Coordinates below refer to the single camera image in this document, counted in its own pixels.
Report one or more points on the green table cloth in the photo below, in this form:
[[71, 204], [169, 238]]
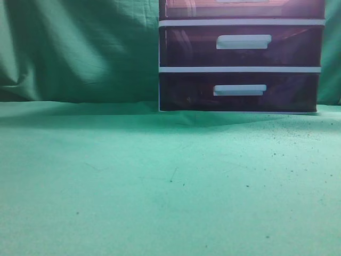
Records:
[[126, 179]]

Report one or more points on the green backdrop cloth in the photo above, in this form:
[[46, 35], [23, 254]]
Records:
[[79, 51]]

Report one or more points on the white plastic drawer cabinet frame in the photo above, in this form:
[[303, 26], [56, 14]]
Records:
[[240, 22]]

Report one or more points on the translucent purple drawer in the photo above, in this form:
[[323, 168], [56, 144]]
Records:
[[256, 92], [206, 9], [245, 46]]

